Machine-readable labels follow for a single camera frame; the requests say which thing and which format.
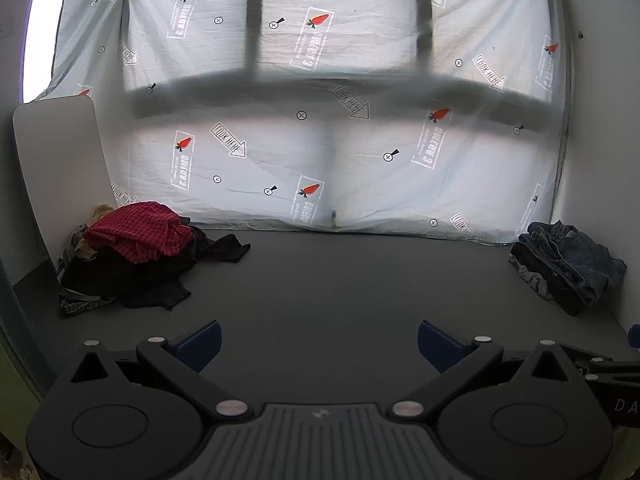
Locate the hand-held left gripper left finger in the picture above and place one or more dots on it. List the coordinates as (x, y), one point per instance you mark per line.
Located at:
(200, 347)

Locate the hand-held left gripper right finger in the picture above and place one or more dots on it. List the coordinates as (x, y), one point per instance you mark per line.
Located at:
(439, 347)

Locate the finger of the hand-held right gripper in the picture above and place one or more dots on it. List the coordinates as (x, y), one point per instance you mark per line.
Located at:
(582, 352)

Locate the red checked pants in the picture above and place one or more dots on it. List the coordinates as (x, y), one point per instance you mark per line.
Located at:
(142, 232)

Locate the small blue object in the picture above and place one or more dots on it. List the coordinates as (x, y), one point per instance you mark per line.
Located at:
(635, 336)

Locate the folded black garment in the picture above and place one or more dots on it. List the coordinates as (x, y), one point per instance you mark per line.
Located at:
(562, 297)

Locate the grey folded cloth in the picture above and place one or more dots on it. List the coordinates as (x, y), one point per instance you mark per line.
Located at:
(530, 275)

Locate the blue jeans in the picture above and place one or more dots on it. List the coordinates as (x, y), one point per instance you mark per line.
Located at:
(575, 255)

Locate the black shirt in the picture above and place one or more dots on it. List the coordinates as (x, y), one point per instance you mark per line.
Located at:
(222, 249)

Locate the large black garment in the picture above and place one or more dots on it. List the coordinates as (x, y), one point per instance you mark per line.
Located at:
(125, 277)

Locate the grey striped cloth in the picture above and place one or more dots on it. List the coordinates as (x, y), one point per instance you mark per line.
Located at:
(80, 304)

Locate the yellow cloth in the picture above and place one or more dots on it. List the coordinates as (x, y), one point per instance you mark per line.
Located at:
(100, 212)

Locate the white printed sheet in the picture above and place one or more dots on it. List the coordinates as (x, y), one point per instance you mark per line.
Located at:
(280, 170)

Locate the white rounded board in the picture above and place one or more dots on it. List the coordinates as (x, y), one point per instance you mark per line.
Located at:
(65, 170)

